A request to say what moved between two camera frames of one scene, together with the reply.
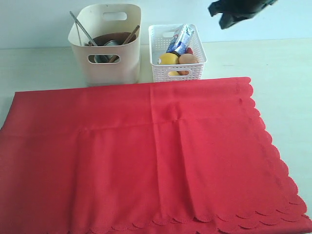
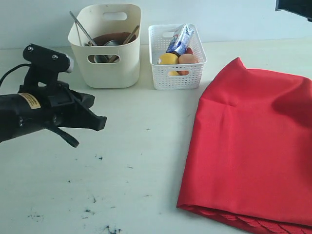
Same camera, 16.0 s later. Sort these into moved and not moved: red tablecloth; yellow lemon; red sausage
Moved: red tablecloth
Not moved: yellow lemon; red sausage
